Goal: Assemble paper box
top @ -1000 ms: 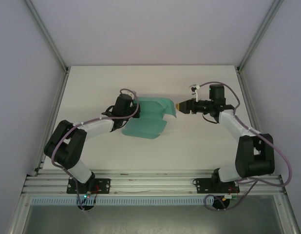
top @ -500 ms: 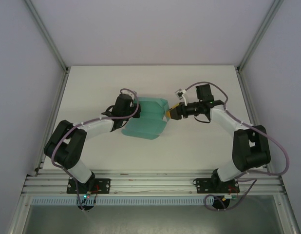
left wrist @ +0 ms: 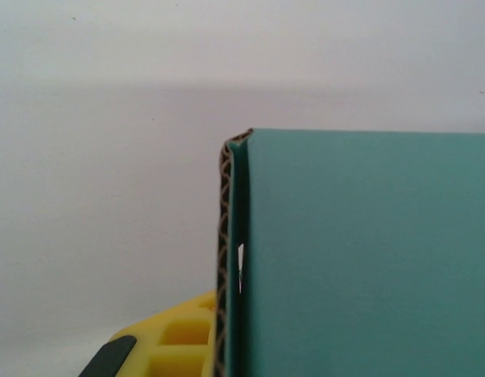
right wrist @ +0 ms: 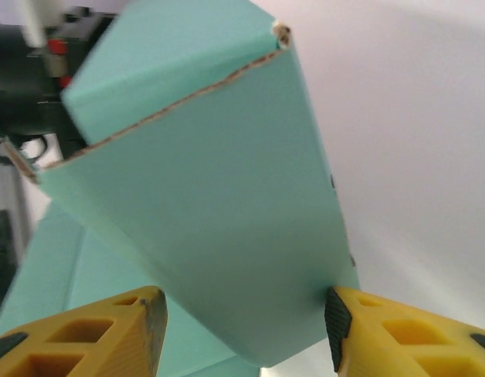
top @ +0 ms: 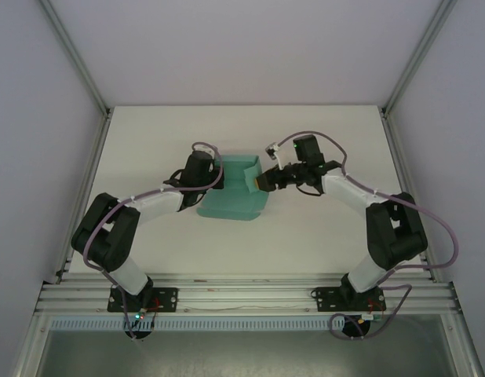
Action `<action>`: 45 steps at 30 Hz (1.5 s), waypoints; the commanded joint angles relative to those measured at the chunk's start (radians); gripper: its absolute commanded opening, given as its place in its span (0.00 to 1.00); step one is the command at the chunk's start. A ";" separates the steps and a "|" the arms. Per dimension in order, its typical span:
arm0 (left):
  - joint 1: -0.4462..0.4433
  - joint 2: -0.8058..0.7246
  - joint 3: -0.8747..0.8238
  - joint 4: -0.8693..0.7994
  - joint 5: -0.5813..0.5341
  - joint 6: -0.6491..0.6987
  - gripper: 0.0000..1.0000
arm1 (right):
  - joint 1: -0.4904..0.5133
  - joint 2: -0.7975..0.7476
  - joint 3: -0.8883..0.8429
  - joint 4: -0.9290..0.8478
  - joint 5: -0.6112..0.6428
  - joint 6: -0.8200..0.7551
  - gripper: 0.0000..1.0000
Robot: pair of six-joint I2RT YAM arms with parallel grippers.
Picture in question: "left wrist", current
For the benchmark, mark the teal corrugated cardboard box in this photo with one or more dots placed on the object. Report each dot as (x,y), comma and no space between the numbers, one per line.
(364,255)

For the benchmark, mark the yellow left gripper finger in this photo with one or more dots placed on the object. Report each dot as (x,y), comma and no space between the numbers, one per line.
(168,345)

